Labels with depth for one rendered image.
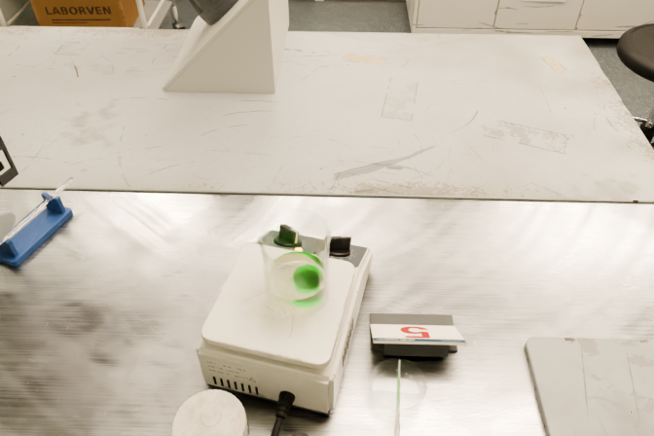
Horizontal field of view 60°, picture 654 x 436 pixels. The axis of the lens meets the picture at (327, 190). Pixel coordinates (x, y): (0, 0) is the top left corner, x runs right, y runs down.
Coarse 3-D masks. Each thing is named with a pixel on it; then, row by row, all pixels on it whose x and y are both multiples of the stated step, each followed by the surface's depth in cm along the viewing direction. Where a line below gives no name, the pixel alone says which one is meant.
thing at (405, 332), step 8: (376, 328) 59; (384, 328) 59; (392, 328) 59; (400, 328) 59; (408, 328) 59; (416, 328) 59; (424, 328) 59; (432, 328) 59; (440, 328) 60; (448, 328) 60; (376, 336) 56; (384, 336) 56; (392, 336) 56; (400, 336) 56; (408, 336) 57; (416, 336) 57; (424, 336) 57; (432, 336) 57; (440, 336) 57; (448, 336) 57; (456, 336) 57
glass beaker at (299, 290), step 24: (288, 216) 51; (312, 216) 50; (264, 240) 50; (288, 240) 53; (312, 240) 52; (264, 264) 49; (312, 264) 47; (288, 288) 48; (312, 288) 49; (288, 312) 51; (312, 312) 52
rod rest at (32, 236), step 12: (48, 204) 73; (60, 204) 72; (36, 216) 72; (48, 216) 72; (60, 216) 72; (24, 228) 71; (36, 228) 71; (48, 228) 71; (12, 240) 69; (24, 240) 69; (36, 240) 69; (0, 252) 68; (12, 252) 66; (24, 252) 68; (12, 264) 67
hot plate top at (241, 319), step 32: (256, 256) 57; (224, 288) 54; (256, 288) 54; (224, 320) 51; (256, 320) 51; (288, 320) 51; (320, 320) 51; (256, 352) 49; (288, 352) 49; (320, 352) 49
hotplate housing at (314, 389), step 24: (360, 264) 60; (360, 288) 58; (216, 360) 51; (240, 360) 51; (264, 360) 50; (336, 360) 51; (216, 384) 54; (240, 384) 53; (264, 384) 52; (288, 384) 51; (312, 384) 50; (336, 384) 51; (288, 408) 51; (312, 408) 53
